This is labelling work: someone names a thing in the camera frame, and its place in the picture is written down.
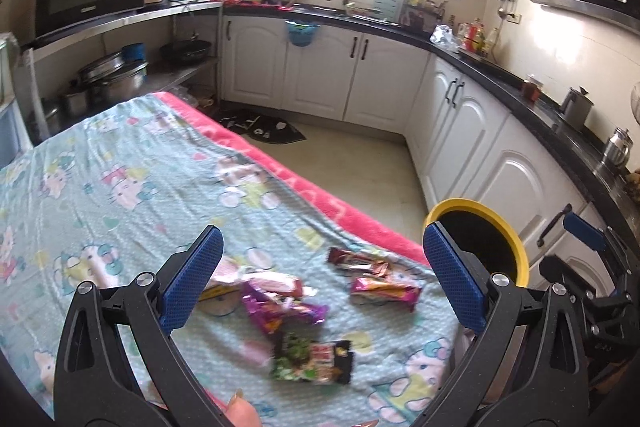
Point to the black floor mat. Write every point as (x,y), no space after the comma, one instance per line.
(265,127)

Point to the dark jar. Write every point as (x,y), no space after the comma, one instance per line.
(533,89)

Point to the steel shelf table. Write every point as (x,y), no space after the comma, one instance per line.
(125,19)

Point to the grey kettle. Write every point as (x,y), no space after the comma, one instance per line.
(575,109)

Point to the magenta snack wrapper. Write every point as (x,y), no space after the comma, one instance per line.
(385,291)

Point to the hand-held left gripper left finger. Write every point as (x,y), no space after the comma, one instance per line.
(192,279)

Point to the black wok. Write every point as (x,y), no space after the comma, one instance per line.
(185,51)

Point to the pink white snack wrapper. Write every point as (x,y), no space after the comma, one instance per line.
(280,284)

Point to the red cloth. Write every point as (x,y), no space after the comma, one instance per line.
(230,2)

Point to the steel kettle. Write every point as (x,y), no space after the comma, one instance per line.
(616,149)

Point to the blue round container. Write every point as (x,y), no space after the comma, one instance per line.
(133,52)

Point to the clear plastic bag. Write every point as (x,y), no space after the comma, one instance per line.
(444,37)

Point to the large steel pot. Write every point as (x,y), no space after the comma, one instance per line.
(115,82)

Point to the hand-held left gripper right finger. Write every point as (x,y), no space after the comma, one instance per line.
(452,277)

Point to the pink fleece blanket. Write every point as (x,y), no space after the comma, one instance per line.
(300,193)

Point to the white base cabinets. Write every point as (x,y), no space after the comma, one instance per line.
(320,72)
(480,137)

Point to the blue hanging door bin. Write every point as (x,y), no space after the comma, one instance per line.
(301,34)

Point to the yellow oil bottle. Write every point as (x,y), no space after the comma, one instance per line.
(481,38)

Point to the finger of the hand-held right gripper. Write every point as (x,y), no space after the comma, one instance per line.
(567,277)
(584,231)

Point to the clear oil bottle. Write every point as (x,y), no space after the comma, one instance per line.
(493,43)

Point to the cartoon cat printed blanket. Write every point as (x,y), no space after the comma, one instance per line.
(125,187)

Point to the red label bottle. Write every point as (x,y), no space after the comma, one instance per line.
(468,38)

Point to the plastic drawer unit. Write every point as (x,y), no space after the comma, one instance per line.
(10,117)

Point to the wall socket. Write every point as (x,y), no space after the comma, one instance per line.
(511,18)

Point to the light blue knife block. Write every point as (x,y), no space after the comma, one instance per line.
(387,2)

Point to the brown red snack wrapper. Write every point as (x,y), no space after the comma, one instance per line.
(355,259)

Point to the black stone countertop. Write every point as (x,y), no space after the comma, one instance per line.
(505,79)

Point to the purple snack wrapper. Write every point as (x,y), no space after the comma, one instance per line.
(280,309)

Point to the yellow rimmed brown bin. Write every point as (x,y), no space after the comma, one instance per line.
(517,242)

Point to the spice rack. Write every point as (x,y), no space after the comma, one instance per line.
(422,12)

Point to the brown ginger roots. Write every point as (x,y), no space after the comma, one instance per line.
(634,184)

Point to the person's left hand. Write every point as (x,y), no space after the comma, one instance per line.
(244,414)

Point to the black green snack packet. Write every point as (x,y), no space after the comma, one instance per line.
(310,357)

